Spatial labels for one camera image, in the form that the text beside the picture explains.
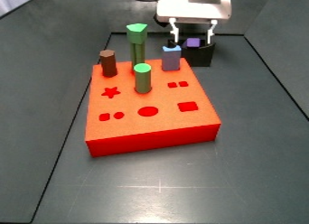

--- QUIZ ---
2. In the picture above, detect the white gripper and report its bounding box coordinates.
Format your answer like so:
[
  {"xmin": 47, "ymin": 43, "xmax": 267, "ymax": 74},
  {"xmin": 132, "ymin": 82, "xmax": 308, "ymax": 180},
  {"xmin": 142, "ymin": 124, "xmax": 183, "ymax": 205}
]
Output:
[{"xmin": 155, "ymin": 0, "xmax": 231, "ymax": 45}]

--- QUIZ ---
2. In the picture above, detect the purple rectangular block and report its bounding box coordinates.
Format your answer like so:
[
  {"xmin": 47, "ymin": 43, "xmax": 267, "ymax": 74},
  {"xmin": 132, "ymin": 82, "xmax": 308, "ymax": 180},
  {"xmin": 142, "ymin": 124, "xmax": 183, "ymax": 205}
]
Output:
[{"xmin": 186, "ymin": 38, "xmax": 201, "ymax": 48}]

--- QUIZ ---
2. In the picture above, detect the black curved fixture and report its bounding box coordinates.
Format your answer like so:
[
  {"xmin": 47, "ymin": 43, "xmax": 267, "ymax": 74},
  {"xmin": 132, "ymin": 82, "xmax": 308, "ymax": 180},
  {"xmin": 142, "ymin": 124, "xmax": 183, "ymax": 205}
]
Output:
[{"xmin": 167, "ymin": 38, "xmax": 215, "ymax": 67}]

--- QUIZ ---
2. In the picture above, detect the red foam shape board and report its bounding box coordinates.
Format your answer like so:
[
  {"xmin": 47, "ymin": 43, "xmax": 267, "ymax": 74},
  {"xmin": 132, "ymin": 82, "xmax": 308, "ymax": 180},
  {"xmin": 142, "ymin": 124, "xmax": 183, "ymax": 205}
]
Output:
[{"xmin": 84, "ymin": 60, "xmax": 221, "ymax": 157}]

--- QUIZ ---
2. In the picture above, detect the blue arch block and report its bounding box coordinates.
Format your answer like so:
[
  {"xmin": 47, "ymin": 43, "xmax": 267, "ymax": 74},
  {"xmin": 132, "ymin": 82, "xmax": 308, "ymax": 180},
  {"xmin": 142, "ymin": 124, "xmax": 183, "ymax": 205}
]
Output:
[{"xmin": 162, "ymin": 45, "xmax": 180, "ymax": 70}]

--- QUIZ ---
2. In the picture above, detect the green triangular arch peg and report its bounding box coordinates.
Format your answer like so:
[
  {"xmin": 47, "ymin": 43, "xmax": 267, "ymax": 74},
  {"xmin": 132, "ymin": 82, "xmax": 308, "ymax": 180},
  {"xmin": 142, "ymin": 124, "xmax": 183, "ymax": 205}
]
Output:
[{"xmin": 127, "ymin": 23, "xmax": 147, "ymax": 66}]

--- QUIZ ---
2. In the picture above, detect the green cylinder peg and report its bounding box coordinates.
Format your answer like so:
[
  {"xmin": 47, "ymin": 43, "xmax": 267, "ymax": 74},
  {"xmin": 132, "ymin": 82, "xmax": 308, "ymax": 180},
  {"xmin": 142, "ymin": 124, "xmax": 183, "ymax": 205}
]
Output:
[{"xmin": 134, "ymin": 63, "xmax": 151, "ymax": 94}]

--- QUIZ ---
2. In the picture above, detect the brown hexagonal peg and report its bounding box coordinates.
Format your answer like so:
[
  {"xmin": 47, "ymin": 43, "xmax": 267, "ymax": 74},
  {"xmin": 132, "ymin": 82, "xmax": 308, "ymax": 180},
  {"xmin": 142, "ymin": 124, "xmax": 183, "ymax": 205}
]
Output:
[{"xmin": 100, "ymin": 50, "xmax": 118, "ymax": 78}]

